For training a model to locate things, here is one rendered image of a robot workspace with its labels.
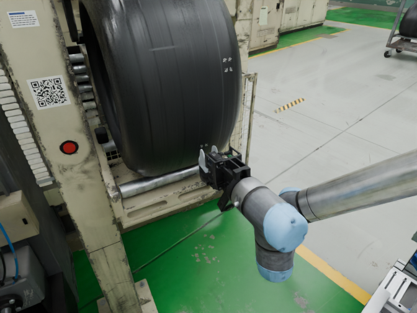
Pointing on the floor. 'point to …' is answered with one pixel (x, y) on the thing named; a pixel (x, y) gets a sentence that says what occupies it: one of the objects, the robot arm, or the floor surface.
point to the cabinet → (265, 25)
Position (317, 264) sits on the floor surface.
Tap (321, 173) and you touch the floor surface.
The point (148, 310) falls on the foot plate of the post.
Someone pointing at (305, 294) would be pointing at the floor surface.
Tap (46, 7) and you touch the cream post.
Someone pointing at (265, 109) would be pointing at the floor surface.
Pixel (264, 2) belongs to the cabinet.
